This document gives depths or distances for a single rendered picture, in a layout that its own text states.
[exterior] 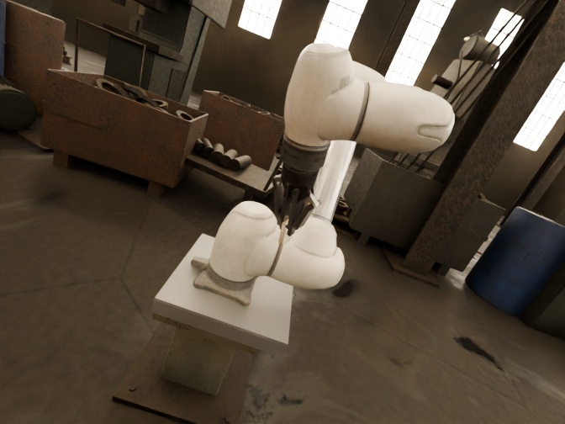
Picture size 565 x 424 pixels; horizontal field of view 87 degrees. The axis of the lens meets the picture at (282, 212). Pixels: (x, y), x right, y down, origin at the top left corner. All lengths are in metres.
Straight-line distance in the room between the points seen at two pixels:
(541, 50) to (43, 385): 3.21
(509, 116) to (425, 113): 2.34
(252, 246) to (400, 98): 0.52
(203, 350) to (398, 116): 0.87
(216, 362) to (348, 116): 0.86
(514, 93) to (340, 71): 2.43
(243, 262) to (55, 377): 0.68
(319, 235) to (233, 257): 0.26
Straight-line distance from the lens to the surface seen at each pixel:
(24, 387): 1.23
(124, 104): 2.33
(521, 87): 2.89
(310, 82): 0.50
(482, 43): 5.83
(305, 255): 0.86
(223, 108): 3.71
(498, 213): 3.34
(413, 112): 0.54
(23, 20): 3.60
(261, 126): 3.66
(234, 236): 0.83
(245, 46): 11.94
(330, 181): 0.93
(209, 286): 0.93
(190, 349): 1.08
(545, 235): 3.34
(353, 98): 0.52
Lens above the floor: 0.99
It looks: 20 degrees down
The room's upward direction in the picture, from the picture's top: 22 degrees clockwise
